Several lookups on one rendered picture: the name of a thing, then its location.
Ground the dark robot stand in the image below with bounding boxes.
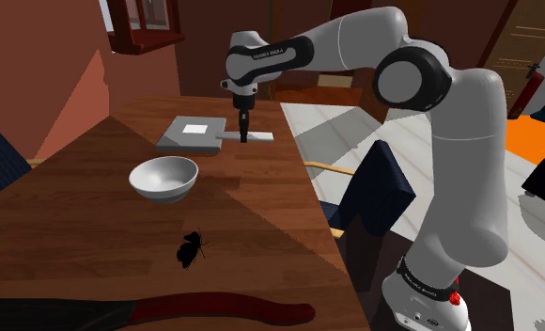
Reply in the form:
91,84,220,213
335,214,516,331

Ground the knife with dark red handle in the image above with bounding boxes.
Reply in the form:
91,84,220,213
0,291,318,331

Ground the black butterfly figure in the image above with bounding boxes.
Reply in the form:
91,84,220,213
176,228,210,271

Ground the white bowl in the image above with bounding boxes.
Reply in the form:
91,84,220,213
128,155,200,205

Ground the brown wooden door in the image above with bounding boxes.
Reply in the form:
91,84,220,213
475,0,545,121

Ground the dark red framed window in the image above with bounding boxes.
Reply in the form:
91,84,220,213
99,0,187,56

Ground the grey square pan with handle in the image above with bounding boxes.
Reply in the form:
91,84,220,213
154,115,275,154

